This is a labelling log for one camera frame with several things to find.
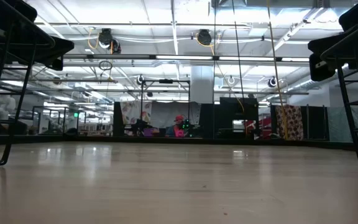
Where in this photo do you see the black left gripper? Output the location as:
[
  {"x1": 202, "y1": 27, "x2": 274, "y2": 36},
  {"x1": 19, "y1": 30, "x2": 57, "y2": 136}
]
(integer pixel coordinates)
[{"x1": 17, "y1": 22, "x2": 75, "y2": 71}]

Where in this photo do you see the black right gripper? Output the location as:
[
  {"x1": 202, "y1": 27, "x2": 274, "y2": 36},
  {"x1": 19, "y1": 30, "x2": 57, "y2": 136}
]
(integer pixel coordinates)
[{"x1": 308, "y1": 23, "x2": 358, "y2": 82}]

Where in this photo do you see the black partition panel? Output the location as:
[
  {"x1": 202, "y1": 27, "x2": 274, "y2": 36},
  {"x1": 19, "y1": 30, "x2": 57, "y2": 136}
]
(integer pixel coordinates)
[
  {"x1": 112, "y1": 101, "x2": 124, "y2": 138},
  {"x1": 303, "y1": 105, "x2": 329, "y2": 141}
]

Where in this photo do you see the dark floral cloth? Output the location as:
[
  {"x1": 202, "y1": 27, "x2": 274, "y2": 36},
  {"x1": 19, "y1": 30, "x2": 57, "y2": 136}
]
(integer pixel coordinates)
[{"x1": 273, "y1": 104, "x2": 305, "y2": 141}]

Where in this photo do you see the teal curtain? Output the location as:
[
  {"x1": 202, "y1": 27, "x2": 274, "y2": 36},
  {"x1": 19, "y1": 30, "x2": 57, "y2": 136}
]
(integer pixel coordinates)
[{"x1": 327, "y1": 106, "x2": 358, "y2": 143}]

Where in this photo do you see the white robot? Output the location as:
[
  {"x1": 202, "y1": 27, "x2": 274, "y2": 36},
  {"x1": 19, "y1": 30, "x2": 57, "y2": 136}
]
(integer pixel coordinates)
[{"x1": 0, "y1": 94, "x2": 17, "y2": 121}]

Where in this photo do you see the white floral cloth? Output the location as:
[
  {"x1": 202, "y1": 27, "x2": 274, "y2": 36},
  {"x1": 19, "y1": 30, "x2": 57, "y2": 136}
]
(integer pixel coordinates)
[{"x1": 120, "y1": 101, "x2": 152, "y2": 125}]

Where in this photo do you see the black cabinet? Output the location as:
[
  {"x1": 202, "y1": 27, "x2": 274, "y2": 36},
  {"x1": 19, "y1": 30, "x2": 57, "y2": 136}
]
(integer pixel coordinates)
[{"x1": 199, "y1": 96, "x2": 260, "y2": 140}]

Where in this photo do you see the long ceiling light strip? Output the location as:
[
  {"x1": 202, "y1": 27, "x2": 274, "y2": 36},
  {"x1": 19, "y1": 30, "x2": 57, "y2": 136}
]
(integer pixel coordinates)
[{"x1": 62, "y1": 53, "x2": 311, "y2": 63}]

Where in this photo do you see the white square column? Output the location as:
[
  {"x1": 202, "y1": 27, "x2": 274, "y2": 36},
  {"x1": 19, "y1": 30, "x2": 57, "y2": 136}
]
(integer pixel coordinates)
[{"x1": 190, "y1": 65, "x2": 214, "y2": 105}]

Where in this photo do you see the grey cloth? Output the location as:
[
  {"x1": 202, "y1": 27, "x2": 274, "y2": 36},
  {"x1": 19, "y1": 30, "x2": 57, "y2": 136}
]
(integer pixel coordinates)
[{"x1": 150, "y1": 101, "x2": 201, "y2": 129}]

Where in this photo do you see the person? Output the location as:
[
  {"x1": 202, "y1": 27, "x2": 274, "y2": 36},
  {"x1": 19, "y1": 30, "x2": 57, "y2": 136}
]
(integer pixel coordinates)
[{"x1": 165, "y1": 114, "x2": 188, "y2": 138}]

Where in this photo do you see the silver ventilation duct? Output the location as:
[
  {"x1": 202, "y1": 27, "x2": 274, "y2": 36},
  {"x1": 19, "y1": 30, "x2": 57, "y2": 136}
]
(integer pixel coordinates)
[{"x1": 286, "y1": 62, "x2": 354, "y2": 93}]

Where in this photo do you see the black hanging cable loop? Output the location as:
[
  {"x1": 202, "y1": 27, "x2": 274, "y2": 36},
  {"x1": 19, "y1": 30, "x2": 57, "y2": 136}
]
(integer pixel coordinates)
[{"x1": 98, "y1": 60, "x2": 114, "y2": 72}]

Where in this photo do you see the large black ceiling cord reel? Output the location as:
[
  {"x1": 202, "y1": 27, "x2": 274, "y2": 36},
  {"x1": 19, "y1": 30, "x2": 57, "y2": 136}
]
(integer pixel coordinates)
[
  {"x1": 196, "y1": 29, "x2": 213, "y2": 47},
  {"x1": 98, "y1": 27, "x2": 122, "y2": 54}
]

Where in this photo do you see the yellow hanging cable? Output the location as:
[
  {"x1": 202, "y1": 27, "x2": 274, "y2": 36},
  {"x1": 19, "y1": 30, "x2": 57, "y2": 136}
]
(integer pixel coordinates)
[{"x1": 265, "y1": 0, "x2": 289, "y2": 140}]

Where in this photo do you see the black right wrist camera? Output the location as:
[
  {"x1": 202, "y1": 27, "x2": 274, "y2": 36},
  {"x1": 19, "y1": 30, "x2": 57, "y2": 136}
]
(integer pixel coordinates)
[{"x1": 339, "y1": 2, "x2": 358, "y2": 32}]

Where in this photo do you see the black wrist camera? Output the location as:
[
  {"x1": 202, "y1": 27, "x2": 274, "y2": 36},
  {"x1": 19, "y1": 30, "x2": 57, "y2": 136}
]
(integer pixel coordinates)
[
  {"x1": 339, "y1": 2, "x2": 358, "y2": 32},
  {"x1": 10, "y1": 0, "x2": 39, "y2": 23}
]

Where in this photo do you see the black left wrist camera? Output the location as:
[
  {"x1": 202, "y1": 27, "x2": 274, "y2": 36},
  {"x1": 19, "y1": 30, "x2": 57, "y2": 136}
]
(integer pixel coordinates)
[{"x1": 10, "y1": 0, "x2": 39, "y2": 23}]

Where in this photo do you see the black wire basket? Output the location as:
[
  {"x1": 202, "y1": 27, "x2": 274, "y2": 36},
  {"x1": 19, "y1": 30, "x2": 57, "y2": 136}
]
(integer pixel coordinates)
[
  {"x1": 0, "y1": 0, "x2": 55, "y2": 167},
  {"x1": 319, "y1": 15, "x2": 358, "y2": 171}
]

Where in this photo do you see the black workstation frame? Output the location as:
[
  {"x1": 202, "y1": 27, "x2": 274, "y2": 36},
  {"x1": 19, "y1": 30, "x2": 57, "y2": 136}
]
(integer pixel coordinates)
[{"x1": 31, "y1": 105, "x2": 88, "y2": 135}]

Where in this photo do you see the black metal table frame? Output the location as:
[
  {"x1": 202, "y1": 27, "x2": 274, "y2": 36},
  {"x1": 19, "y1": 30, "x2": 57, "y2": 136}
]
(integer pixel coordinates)
[{"x1": 0, "y1": 133, "x2": 358, "y2": 154}]

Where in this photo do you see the thin black vertical cable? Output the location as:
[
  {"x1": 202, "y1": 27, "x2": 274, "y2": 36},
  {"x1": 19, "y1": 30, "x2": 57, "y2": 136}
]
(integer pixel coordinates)
[{"x1": 213, "y1": 0, "x2": 217, "y2": 139}]

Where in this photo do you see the black gantry frame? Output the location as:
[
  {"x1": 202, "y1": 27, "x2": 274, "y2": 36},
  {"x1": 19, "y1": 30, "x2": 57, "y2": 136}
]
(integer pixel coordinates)
[{"x1": 140, "y1": 79, "x2": 191, "y2": 131}]

